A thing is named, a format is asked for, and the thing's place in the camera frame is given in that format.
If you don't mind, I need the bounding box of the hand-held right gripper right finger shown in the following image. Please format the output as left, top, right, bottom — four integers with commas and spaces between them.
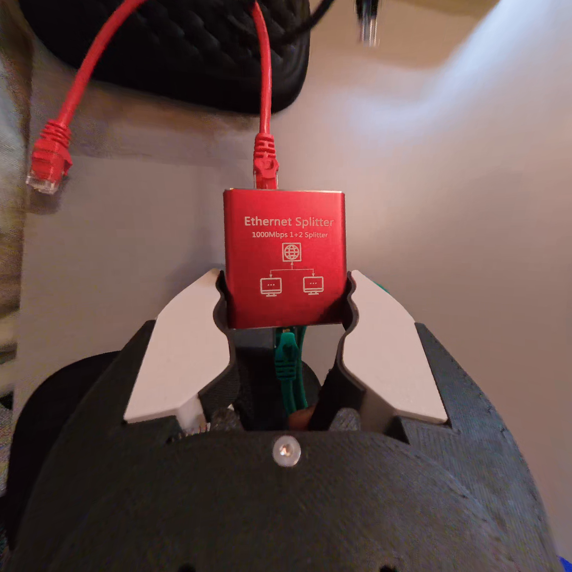
336, 269, 449, 433

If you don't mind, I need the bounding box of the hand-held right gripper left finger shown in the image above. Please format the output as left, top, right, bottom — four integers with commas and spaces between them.
122, 268, 236, 433

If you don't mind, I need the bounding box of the green ethernet cable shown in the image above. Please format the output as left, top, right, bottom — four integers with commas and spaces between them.
273, 284, 390, 417

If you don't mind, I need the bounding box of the red ethernet splitter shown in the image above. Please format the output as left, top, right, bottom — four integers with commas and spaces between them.
223, 188, 347, 330

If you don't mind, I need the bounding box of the red ethernet cable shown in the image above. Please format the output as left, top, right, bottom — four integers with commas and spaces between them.
26, 0, 281, 196

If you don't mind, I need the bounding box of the black ethernet cable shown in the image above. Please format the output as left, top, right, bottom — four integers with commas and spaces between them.
277, 0, 381, 48

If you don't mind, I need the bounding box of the grey desk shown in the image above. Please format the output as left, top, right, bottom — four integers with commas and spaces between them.
18, 0, 572, 555

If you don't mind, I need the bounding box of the person's right hand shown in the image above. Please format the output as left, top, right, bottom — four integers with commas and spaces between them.
287, 403, 319, 431

